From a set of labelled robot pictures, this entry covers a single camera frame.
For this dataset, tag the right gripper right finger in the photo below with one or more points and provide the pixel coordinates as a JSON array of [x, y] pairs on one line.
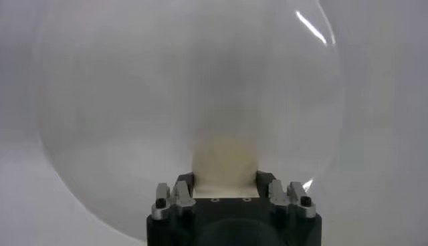
[[287, 200]]

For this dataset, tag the white steamed baozi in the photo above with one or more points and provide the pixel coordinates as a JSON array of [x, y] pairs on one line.
[[224, 167]]

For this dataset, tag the white round plate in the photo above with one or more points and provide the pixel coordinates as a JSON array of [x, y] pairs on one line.
[[117, 117]]

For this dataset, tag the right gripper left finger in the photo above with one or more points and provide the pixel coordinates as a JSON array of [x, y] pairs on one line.
[[180, 200]]

